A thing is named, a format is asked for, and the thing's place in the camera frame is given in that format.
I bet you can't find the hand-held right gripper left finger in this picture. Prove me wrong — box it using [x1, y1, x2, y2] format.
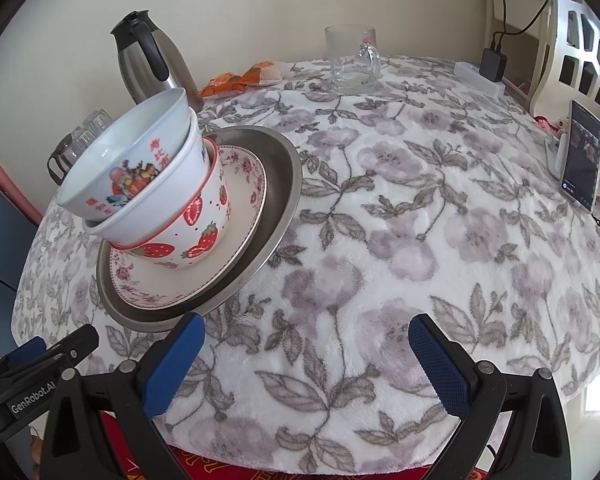
[40, 312, 207, 480]

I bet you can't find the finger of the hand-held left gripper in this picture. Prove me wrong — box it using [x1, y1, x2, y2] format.
[0, 336, 47, 367]
[42, 324, 100, 366]

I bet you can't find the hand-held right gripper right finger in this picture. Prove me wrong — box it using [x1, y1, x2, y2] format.
[408, 314, 566, 480]

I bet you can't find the strawberry print bowl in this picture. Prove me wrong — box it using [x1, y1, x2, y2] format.
[109, 135, 231, 271]

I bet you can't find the small plain white bowl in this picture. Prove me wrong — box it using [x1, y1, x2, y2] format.
[82, 110, 211, 246]

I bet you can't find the pink floral plate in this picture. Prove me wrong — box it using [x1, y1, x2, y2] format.
[109, 144, 268, 309]

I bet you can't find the large white printed bowl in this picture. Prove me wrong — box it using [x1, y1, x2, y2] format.
[56, 87, 196, 223]

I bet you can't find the stainless steel plate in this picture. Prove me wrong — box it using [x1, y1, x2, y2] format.
[96, 127, 303, 332]

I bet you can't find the blue board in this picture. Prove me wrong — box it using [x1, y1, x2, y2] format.
[0, 180, 36, 293]

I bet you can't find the salmon pink strip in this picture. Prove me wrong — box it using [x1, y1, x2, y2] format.
[0, 162, 43, 226]

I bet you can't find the small clear drinking glass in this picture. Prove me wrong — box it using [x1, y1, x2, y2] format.
[70, 126, 99, 155]
[85, 109, 112, 137]

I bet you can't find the white phone stand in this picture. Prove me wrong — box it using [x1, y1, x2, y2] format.
[545, 132, 573, 181]

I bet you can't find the smartphone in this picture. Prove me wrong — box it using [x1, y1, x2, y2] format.
[560, 100, 600, 211]

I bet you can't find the stainless steel thermos jug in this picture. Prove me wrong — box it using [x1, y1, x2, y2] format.
[111, 10, 205, 111]

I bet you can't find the orange snack packet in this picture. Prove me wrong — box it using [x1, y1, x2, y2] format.
[199, 60, 301, 98]

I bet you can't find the white power strip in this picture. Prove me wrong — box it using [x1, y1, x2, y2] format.
[454, 61, 506, 98]

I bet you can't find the black charger adapter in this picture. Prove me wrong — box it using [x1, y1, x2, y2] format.
[481, 49, 508, 82]

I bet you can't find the clear glass mug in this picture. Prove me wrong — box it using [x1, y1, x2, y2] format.
[324, 25, 382, 94]

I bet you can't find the white plastic chair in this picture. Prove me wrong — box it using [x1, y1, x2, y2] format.
[482, 0, 600, 126]

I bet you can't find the glass teapot with black handle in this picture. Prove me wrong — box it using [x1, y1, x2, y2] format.
[47, 132, 88, 186]

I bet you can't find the dark charger cable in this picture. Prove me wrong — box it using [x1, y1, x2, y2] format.
[490, 0, 553, 52]

